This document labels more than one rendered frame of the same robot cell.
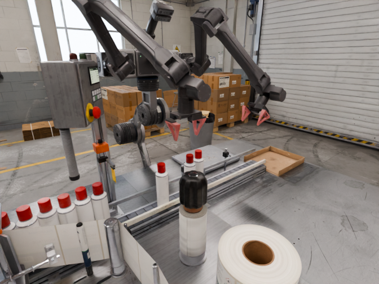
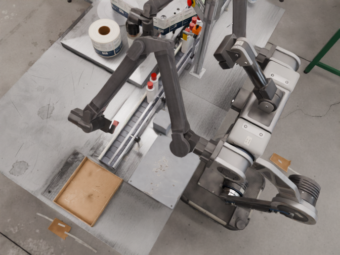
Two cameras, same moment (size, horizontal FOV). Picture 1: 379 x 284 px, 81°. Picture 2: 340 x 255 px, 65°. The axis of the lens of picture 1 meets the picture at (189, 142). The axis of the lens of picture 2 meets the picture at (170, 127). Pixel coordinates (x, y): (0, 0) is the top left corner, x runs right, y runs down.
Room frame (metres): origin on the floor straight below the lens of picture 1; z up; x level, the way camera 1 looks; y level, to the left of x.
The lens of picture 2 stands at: (1.72, -0.27, 2.41)
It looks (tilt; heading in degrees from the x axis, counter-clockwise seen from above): 68 degrees down; 154
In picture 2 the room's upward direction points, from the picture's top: 5 degrees clockwise
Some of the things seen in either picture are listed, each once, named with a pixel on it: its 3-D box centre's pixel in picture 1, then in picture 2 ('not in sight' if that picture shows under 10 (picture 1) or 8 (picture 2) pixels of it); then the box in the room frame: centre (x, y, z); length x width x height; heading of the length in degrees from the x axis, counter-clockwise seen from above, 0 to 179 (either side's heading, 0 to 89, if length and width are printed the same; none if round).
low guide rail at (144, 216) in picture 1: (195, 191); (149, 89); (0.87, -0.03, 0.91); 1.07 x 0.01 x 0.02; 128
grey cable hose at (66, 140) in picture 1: (69, 152); not in sight; (0.70, 0.41, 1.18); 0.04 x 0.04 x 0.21
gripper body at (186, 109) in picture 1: (185, 106); (147, 32); (0.79, 0.01, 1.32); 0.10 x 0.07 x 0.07; 128
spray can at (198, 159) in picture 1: (198, 170); (150, 92); (0.94, -0.04, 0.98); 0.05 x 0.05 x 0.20
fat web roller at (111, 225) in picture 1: (114, 247); (163, 27); (0.49, 0.21, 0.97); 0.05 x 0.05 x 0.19
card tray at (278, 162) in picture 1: (273, 159); (88, 190); (1.34, -0.56, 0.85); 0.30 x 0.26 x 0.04; 128
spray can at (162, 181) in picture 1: (162, 185); not in sight; (0.80, 0.11, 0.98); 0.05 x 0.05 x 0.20
